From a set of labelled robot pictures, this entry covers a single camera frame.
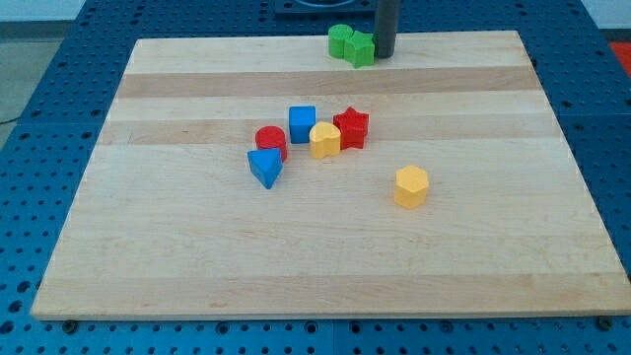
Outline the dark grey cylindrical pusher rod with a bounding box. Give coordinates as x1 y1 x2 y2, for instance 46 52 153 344
374 0 400 59

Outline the red star block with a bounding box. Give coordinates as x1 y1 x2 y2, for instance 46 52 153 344
333 106 370 150

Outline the green star block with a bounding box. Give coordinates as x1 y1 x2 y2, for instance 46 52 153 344
343 31 375 68

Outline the green cylinder block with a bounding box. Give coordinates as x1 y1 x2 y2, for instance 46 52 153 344
327 24 354 59

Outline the blue cube block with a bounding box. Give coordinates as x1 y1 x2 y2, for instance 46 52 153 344
289 106 316 144

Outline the yellow heart block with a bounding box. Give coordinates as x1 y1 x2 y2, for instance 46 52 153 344
309 121 341 160

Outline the red cylinder block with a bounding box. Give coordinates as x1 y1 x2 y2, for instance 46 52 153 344
254 125 288 162

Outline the yellow hexagon block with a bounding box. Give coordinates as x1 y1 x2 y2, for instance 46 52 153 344
393 166 430 209

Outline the blue triangle block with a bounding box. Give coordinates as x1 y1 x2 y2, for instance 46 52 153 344
247 148 283 189

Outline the wooden board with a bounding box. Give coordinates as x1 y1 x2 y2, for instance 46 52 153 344
32 31 630 320

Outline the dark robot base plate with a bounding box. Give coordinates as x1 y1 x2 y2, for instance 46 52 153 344
270 0 377 17

